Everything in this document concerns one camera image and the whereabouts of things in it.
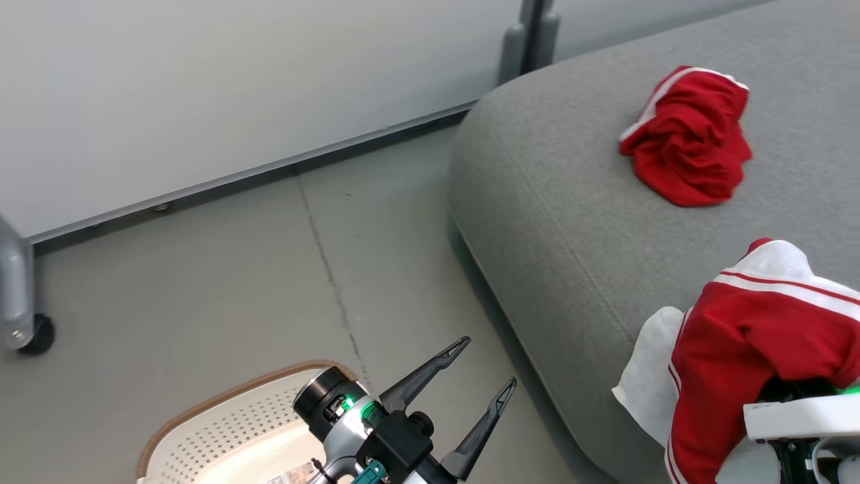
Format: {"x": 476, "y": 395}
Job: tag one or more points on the white perforated laundry basket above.
{"x": 222, "y": 430}

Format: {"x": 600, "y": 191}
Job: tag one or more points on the red shorts with white trim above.
{"x": 692, "y": 148}

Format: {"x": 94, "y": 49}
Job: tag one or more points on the printed paper label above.
{"x": 292, "y": 476}

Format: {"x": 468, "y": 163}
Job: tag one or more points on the grey partition foot bracket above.
{"x": 547, "y": 40}
{"x": 512, "y": 57}

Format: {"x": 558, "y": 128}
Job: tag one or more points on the red and white striped garment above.
{"x": 746, "y": 336}

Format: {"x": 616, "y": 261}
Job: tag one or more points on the grey fabric sofa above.
{"x": 605, "y": 235}

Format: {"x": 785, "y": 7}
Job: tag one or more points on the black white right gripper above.
{"x": 806, "y": 420}

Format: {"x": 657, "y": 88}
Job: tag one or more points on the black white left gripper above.
{"x": 396, "y": 437}

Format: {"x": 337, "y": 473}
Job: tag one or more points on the black caster wheel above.
{"x": 41, "y": 336}

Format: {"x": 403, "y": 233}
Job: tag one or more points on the large white partition panel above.
{"x": 235, "y": 81}

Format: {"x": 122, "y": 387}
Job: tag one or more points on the grey partition leg post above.
{"x": 15, "y": 289}

